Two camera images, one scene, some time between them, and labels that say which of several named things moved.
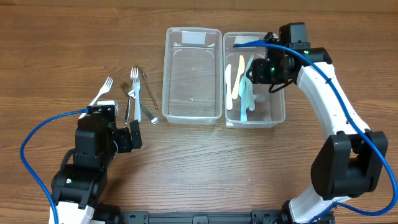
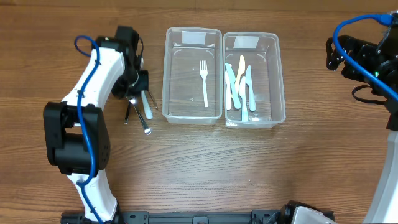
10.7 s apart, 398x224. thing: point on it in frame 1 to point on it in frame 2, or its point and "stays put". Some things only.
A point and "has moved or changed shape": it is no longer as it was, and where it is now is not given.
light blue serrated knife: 242,93 stays put
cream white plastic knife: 229,88 stays put
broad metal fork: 126,86 to 147,129
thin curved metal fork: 155,106 stays put
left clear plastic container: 192,82 stays put
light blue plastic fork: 136,88 to 147,104
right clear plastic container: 248,105 stays put
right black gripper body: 257,71 to 347,55
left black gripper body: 125,140 to 142,82
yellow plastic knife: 235,93 stays put
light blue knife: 249,86 to 236,101
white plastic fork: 105,89 has moved or changed shape
